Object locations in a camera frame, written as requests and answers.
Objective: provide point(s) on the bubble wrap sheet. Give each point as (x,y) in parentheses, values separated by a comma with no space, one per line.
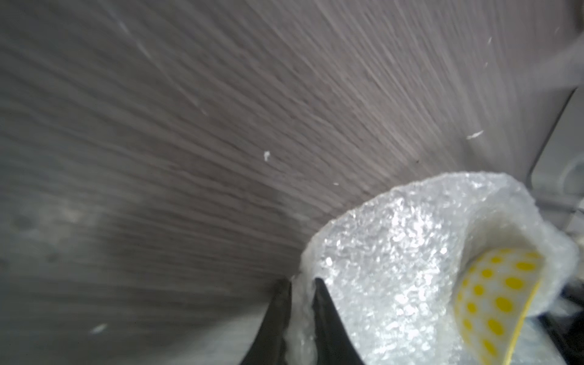
(392,264)

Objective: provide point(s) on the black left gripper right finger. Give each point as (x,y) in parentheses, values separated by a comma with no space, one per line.
(333,345)

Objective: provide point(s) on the yellow patterned bowl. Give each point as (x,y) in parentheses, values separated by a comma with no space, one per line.
(493,299)

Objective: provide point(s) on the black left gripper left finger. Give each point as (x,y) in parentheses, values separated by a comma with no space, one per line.
(269,345)

